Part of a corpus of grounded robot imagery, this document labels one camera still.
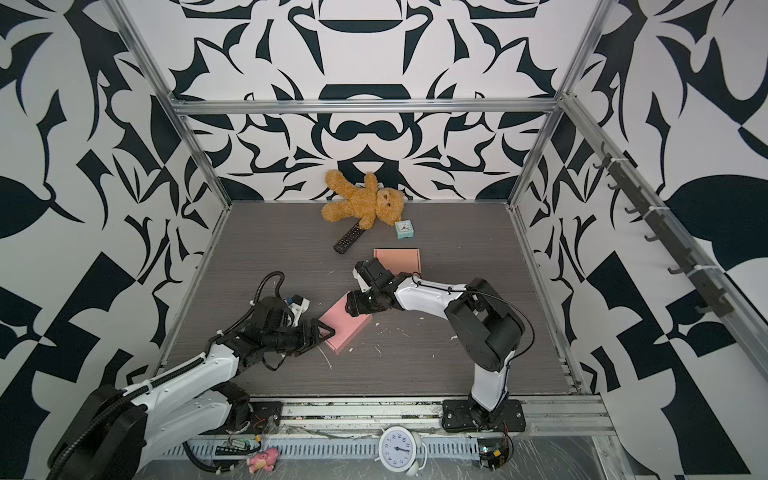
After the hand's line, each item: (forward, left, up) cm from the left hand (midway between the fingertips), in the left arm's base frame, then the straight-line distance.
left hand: (330, 332), depth 81 cm
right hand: (+9, -6, -3) cm, 11 cm away
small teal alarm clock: (+39, -23, -5) cm, 46 cm away
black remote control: (+36, -3, -5) cm, 36 cm away
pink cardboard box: (+3, -4, -2) cm, 5 cm away
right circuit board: (-27, -39, -8) cm, 48 cm away
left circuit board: (-25, +24, -10) cm, 36 cm away
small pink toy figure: (-27, +13, -4) cm, 30 cm away
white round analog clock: (-26, -17, -3) cm, 31 cm away
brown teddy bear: (+47, -10, 0) cm, 48 cm away
